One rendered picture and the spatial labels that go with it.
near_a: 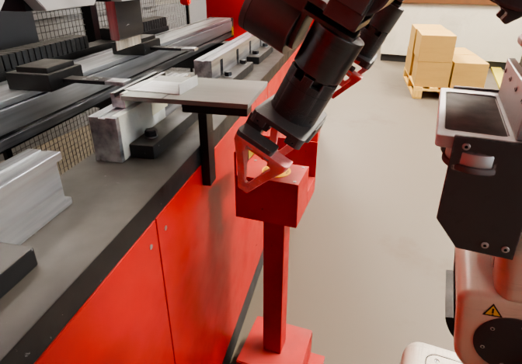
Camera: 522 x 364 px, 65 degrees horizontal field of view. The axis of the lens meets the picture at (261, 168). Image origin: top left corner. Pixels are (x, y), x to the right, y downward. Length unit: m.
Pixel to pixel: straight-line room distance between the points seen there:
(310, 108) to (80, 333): 0.42
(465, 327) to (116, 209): 0.58
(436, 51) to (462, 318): 4.02
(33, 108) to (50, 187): 0.38
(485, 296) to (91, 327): 0.56
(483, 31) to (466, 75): 1.83
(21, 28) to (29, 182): 0.84
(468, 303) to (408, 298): 1.18
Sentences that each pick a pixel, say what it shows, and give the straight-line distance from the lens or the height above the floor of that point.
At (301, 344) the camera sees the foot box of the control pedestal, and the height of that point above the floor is 0.12.
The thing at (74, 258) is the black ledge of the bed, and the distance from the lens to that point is 0.62.
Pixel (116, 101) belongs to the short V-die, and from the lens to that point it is 0.90.
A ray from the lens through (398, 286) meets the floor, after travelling 1.92.
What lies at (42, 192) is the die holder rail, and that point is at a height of 0.93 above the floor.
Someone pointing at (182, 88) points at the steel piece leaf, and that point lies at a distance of 0.85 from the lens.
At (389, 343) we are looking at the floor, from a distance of 1.68.
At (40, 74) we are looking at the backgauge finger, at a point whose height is 1.02.
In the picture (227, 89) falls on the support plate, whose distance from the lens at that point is 0.87.
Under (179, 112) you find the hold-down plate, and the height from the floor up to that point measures 0.91.
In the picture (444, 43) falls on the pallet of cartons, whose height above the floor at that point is 0.57.
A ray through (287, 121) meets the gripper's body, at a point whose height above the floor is 1.08.
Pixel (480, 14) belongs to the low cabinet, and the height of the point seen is 0.70.
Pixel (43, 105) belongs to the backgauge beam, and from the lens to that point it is 1.08.
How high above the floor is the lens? 1.23
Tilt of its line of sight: 26 degrees down
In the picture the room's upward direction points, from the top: straight up
